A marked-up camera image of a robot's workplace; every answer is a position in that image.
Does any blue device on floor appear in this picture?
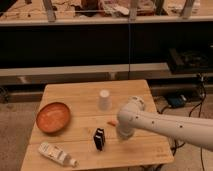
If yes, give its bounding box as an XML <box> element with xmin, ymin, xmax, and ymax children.
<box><xmin>166</xmin><ymin>96</ymin><xmax>186</xmax><ymax>108</ymax></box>

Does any white paper cup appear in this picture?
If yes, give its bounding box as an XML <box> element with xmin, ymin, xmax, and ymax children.
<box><xmin>98</xmin><ymin>89</ymin><xmax>111</xmax><ymax>111</ymax></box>

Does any orange carrot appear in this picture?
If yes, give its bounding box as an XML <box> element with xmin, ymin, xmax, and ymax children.
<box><xmin>107</xmin><ymin>121</ymin><xmax>117</xmax><ymax>127</ymax></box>

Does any orange wooden bowl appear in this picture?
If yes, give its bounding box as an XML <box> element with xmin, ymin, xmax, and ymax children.
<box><xmin>36</xmin><ymin>102</ymin><xmax>71</xmax><ymax>133</ymax></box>

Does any black floor cable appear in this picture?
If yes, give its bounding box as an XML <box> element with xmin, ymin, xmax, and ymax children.
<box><xmin>156</xmin><ymin>74</ymin><xmax>208</xmax><ymax>171</ymax></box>

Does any black equipment box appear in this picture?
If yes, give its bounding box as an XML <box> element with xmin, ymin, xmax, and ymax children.
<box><xmin>167</xmin><ymin>48</ymin><xmax>213</xmax><ymax>74</ymax></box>

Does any white tube bottle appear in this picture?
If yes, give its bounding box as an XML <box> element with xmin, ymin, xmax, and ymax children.
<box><xmin>38</xmin><ymin>142</ymin><xmax>77</xmax><ymax>167</ymax></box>

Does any black upright eraser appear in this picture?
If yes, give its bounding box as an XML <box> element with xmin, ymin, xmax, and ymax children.
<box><xmin>93</xmin><ymin>128</ymin><xmax>105</xmax><ymax>151</ymax></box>

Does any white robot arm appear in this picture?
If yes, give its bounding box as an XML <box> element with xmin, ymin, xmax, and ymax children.
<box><xmin>116</xmin><ymin>96</ymin><xmax>213</xmax><ymax>151</ymax></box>

